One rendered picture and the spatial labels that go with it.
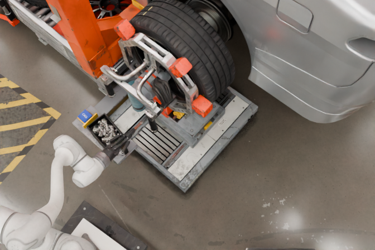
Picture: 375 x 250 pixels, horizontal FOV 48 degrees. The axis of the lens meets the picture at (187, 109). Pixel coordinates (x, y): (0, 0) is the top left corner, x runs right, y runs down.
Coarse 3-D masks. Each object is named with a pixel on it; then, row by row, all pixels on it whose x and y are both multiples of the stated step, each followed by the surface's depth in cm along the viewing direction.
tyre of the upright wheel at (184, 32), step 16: (160, 0) 226; (176, 0) 220; (144, 16) 222; (160, 16) 217; (176, 16) 215; (192, 16) 214; (144, 32) 222; (160, 32) 210; (176, 32) 210; (192, 32) 212; (208, 32) 214; (176, 48) 209; (192, 48) 210; (208, 48) 214; (224, 48) 219; (192, 64) 210; (208, 64) 215; (224, 64) 222; (208, 80) 218; (224, 80) 228; (176, 96) 260; (208, 96) 225
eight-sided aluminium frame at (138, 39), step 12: (132, 36) 226; (144, 36) 217; (120, 48) 241; (132, 48) 244; (144, 48) 214; (156, 48) 214; (132, 60) 253; (156, 60) 214; (168, 60) 210; (180, 84) 215; (192, 84) 218; (156, 96) 260; (192, 96) 220; (180, 108) 244
